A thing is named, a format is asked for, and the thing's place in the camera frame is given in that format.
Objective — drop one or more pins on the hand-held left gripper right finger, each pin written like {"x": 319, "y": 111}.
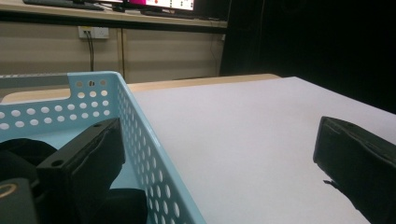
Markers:
{"x": 358, "y": 161}

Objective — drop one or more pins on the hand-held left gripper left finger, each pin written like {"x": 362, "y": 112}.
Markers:
{"x": 81, "y": 161}

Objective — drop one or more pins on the light blue perforated basket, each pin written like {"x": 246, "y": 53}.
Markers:
{"x": 93, "y": 102}

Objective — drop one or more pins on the black pants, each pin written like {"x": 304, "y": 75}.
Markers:
{"x": 18, "y": 155}

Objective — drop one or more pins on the white table cover board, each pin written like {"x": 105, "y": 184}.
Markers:
{"x": 233, "y": 140}

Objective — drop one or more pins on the black curtain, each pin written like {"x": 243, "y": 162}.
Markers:
{"x": 311, "y": 40}

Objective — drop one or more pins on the wooden table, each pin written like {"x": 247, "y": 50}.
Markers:
{"x": 186, "y": 83}

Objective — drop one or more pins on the long wooden desk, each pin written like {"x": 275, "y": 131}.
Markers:
{"x": 62, "y": 15}

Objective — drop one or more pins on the black keyboard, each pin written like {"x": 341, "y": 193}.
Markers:
{"x": 168, "y": 14}
{"x": 62, "y": 3}

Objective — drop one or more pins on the computer monitor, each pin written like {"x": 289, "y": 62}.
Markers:
{"x": 168, "y": 3}

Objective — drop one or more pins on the white wall socket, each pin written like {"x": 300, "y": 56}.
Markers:
{"x": 99, "y": 32}

